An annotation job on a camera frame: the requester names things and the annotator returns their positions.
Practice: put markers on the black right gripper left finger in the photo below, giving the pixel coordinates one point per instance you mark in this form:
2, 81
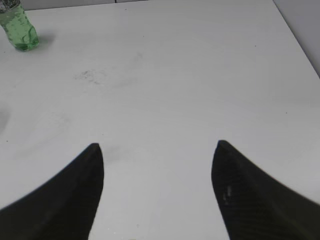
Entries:
63, 208

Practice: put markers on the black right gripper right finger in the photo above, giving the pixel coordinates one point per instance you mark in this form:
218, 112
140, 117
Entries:
254, 205

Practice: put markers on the green soda bottle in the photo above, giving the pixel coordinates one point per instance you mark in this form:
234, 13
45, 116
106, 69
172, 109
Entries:
14, 21

